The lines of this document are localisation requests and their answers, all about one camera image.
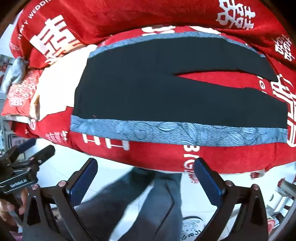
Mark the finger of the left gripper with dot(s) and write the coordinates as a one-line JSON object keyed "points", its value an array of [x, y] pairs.
{"points": [[26, 145], [43, 155]]}

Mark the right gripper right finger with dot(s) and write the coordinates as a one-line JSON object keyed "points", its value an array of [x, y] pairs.
{"points": [[251, 221]]}

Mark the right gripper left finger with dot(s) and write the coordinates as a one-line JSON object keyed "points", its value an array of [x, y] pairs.
{"points": [[39, 222]]}

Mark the black pants with grey stripe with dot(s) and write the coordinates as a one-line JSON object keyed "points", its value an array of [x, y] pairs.
{"points": [[178, 89]]}

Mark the person's left hand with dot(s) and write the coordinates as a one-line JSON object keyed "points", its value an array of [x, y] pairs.
{"points": [[7, 208]]}

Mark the red wedding bed blanket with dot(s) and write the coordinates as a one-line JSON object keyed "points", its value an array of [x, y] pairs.
{"points": [[171, 157]]}

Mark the white slipper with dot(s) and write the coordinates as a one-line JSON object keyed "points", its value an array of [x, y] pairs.
{"points": [[192, 226]]}

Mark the person's grey trouser legs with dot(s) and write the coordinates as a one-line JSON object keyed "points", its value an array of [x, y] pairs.
{"points": [[160, 217]]}

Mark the red embroidered pillow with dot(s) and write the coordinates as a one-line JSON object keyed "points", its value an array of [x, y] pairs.
{"points": [[18, 101]]}

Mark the white bed sheet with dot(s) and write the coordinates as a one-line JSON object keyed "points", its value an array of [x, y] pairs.
{"points": [[56, 86]]}

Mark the grey cloth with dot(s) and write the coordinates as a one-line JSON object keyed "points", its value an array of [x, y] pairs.
{"points": [[16, 73]]}

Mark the red folded quilt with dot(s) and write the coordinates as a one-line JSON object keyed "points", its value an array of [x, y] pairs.
{"points": [[47, 30]]}

